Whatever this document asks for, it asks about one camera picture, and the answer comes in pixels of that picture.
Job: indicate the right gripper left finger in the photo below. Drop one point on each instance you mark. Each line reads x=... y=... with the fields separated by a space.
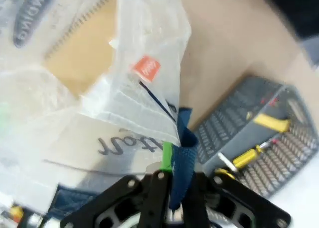
x=149 y=195

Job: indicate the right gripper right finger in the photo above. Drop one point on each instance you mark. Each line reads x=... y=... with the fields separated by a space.
x=231 y=195

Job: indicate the grey perforated plastic basket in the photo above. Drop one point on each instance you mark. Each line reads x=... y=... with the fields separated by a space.
x=224 y=128

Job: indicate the yellow block-shaped tool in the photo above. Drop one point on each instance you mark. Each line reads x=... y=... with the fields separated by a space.
x=271 y=122

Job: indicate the small yellow object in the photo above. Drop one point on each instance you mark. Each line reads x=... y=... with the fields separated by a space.
x=17 y=213

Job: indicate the spiral-bound kraft notebook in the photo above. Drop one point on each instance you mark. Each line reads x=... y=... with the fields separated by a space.
x=84 y=56

